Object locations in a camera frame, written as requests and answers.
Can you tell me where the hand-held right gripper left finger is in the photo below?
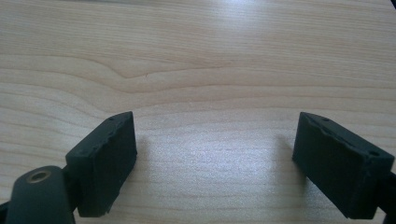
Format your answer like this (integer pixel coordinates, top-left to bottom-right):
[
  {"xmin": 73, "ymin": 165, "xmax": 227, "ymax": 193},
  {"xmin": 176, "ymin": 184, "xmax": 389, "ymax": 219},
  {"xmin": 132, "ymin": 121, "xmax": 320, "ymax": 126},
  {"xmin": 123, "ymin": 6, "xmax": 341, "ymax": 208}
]
[{"xmin": 64, "ymin": 110, "xmax": 138, "ymax": 218}]

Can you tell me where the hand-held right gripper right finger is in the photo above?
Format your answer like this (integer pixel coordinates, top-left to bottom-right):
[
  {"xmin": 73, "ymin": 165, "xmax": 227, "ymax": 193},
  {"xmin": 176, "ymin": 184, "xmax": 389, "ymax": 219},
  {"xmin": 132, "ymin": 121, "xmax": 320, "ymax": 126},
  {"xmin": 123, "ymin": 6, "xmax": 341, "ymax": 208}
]
[{"xmin": 291, "ymin": 111, "xmax": 396, "ymax": 220}]

